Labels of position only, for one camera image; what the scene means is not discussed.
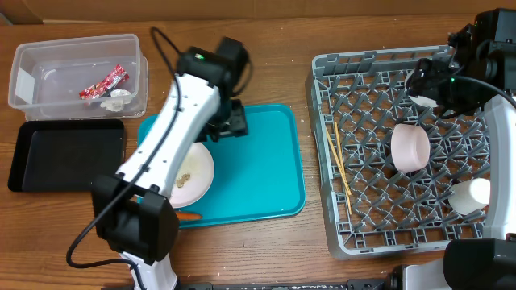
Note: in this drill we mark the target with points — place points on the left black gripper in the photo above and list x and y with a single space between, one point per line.
235 126

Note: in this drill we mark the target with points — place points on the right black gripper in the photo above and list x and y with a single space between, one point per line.
426 84

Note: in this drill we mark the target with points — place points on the white bowl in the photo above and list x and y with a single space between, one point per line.
419 100

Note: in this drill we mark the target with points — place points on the white round plate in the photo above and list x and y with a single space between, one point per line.
200 165

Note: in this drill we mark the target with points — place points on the wooden chopstick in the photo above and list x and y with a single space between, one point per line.
337 160
340 154

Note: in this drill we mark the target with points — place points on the white napkin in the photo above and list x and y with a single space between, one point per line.
117 100

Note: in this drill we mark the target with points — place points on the small white cup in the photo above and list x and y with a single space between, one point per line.
469 196

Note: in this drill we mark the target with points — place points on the red snack wrapper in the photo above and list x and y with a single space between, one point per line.
104 87

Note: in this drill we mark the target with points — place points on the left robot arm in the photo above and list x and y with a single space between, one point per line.
131 208

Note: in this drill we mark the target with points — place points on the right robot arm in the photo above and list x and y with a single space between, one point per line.
479 75

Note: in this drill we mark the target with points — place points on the grey dishwasher rack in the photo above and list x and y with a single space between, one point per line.
364 92

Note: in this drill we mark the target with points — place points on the teal serving tray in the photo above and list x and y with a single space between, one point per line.
257 176

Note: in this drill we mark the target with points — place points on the peanut shells food scraps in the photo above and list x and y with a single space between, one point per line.
182 180

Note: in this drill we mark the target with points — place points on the orange carrot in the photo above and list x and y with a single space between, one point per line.
182 216

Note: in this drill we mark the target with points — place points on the clear plastic bin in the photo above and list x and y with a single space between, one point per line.
47 77

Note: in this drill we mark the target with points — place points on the black plastic tray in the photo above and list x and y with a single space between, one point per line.
65 155

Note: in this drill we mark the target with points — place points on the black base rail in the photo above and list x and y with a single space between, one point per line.
352 284

